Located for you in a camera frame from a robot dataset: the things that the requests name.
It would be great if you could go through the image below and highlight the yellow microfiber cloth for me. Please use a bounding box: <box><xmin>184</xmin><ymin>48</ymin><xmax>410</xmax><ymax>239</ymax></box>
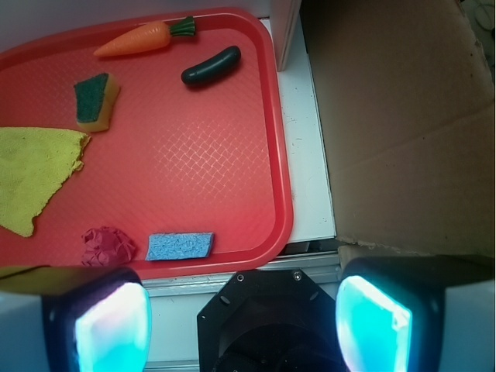
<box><xmin>1</xmin><ymin>127</ymin><xmax>91</xmax><ymax>238</ymax></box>

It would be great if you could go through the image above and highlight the white vertical panel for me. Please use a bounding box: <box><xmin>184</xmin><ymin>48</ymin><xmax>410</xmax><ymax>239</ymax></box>
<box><xmin>269</xmin><ymin>0</ymin><xmax>301</xmax><ymax>72</ymax></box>

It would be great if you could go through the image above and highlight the black octagonal mount plate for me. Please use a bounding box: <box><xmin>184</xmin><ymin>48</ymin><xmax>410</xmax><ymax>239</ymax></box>
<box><xmin>197</xmin><ymin>270</ymin><xmax>347</xmax><ymax>371</ymax></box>

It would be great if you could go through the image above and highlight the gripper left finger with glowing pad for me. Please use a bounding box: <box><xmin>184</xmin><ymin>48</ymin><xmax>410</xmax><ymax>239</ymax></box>
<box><xmin>1</xmin><ymin>266</ymin><xmax>152</xmax><ymax>371</ymax></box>

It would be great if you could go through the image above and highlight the brown cardboard box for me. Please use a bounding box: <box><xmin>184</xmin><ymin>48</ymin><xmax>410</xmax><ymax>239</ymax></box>
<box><xmin>301</xmin><ymin>1</ymin><xmax>495</xmax><ymax>256</ymax></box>

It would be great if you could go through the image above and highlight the red plastic tray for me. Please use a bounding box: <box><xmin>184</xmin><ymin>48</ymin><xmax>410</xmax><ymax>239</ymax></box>
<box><xmin>1</xmin><ymin>8</ymin><xmax>293</xmax><ymax>279</ymax></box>

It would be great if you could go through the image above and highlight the orange plastic carrot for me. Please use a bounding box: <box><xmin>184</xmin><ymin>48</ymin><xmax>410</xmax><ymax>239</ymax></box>
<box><xmin>93</xmin><ymin>16</ymin><xmax>196</xmax><ymax>57</ymax></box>

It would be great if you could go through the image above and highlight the dark green plastic pickle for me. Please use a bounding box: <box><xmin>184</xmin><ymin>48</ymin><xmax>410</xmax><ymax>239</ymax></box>
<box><xmin>181</xmin><ymin>46</ymin><xmax>242</xmax><ymax>87</ymax></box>

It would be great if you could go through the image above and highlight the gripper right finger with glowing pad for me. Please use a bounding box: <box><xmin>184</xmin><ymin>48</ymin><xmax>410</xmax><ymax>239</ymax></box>
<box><xmin>336</xmin><ymin>255</ymin><xmax>495</xmax><ymax>371</ymax></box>

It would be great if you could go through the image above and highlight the yellow green scrub sponge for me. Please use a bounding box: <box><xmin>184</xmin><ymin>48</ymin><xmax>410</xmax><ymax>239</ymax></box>
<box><xmin>74</xmin><ymin>73</ymin><xmax>120</xmax><ymax>133</ymax></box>

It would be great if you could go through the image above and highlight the blue sponge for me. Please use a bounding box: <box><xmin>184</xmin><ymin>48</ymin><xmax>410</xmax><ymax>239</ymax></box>
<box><xmin>146</xmin><ymin>232</ymin><xmax>215</xmax><ymax>261</ymax></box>

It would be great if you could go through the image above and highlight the crumpled red paper ball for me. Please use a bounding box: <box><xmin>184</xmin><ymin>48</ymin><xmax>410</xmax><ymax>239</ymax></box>
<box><xmin>81</xmin><ymin>226</ymin><xmax>138</xmax><ymax>267</ymax></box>

